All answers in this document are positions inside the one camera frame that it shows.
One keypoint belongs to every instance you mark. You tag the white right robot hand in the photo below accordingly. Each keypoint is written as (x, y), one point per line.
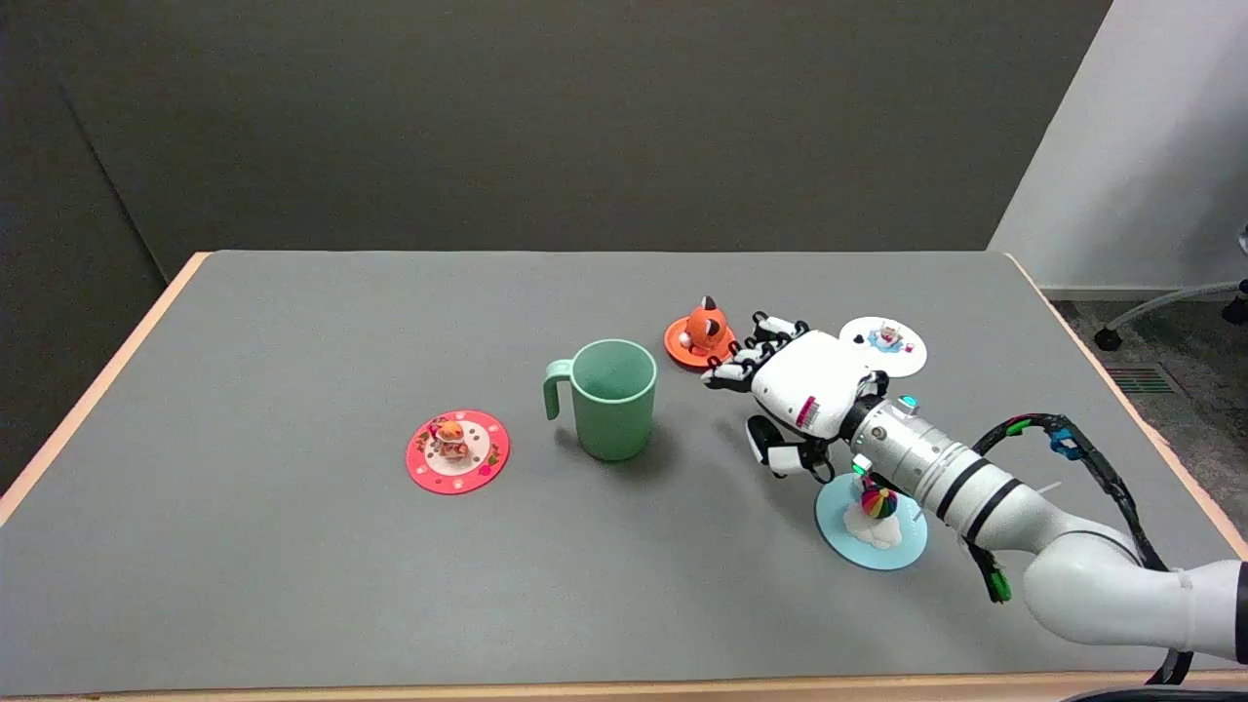
(814, 380)

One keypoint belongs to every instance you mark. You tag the white cup lid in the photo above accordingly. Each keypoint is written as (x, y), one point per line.
(892, 347)

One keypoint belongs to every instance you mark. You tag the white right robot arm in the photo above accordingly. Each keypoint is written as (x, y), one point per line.
(1024, 512)

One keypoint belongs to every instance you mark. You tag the orange fox cup lid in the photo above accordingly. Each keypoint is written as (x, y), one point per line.
(700, 338)

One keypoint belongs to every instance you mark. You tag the blue balloon cup lid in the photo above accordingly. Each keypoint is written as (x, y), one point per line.
(873, 526)

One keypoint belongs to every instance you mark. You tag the red hamster cup lid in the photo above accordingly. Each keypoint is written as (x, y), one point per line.
(457, 450)

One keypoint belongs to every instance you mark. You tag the green mug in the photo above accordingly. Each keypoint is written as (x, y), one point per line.
(606, 400)

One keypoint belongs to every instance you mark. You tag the floor vent grille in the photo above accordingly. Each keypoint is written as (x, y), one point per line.
(1139, 379)

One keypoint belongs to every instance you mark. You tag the office chair base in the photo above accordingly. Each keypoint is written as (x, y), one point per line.
(1175, 302)

